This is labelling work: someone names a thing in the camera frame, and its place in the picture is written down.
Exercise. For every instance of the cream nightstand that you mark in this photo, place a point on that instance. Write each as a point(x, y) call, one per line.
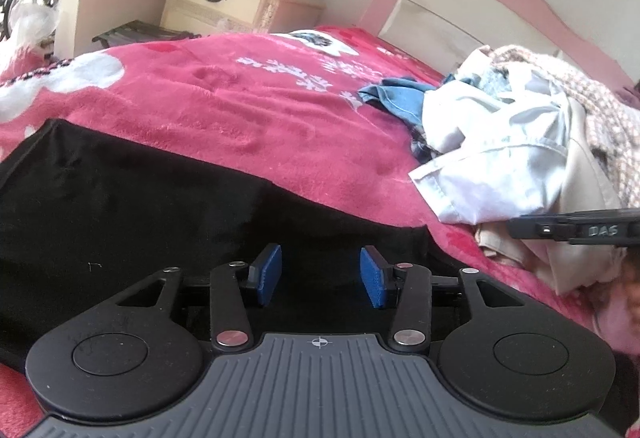
point(255, 16)

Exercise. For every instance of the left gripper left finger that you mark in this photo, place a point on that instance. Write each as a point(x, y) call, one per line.
point(229, 323)

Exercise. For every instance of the pink white headboard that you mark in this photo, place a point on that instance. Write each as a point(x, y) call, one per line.
point(441, 33)

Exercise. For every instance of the green folding stool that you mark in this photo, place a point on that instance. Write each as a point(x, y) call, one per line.
point(140, 32)

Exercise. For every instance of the houndstooth knit garment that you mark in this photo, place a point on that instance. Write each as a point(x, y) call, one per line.
point(612, 128)

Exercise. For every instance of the white grey shirt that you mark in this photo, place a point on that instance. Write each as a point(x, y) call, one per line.
point(500, 134)

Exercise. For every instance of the blue garment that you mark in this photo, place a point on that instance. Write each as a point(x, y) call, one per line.
point(415, 103)

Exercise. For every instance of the black smile t-shirt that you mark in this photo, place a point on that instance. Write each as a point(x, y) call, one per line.
point(84, 215)

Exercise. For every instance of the beige trousers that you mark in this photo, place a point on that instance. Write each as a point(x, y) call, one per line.
point(543, 247)

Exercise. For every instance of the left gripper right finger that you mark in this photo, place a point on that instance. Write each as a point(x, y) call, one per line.
point(405, 287)

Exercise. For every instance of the operator right hand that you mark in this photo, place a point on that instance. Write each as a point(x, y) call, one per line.
point(615, 305)

